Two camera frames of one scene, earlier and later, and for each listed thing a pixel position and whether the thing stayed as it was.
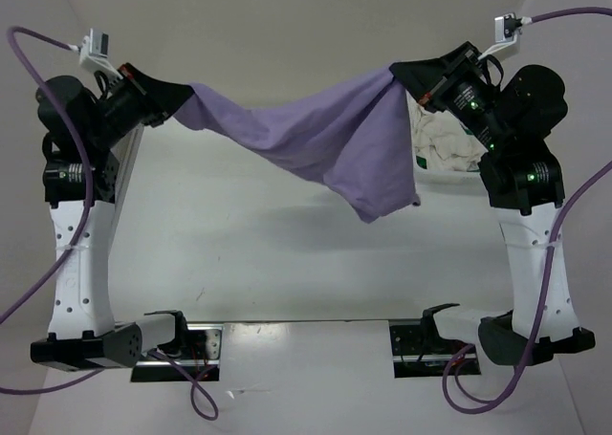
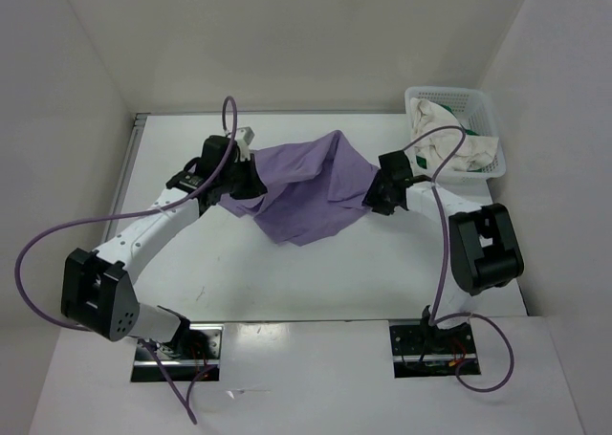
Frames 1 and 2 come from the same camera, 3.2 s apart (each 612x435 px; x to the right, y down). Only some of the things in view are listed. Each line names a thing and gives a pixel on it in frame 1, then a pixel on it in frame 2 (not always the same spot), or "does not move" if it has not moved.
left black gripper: x=158 y=98 to x=254 y=187
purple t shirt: x=355 y=138 to x=316 y=186
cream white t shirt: x=444 y=142 does not move
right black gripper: x=430 y=80 to x=372 y=199
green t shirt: x=422 y=163 does not move
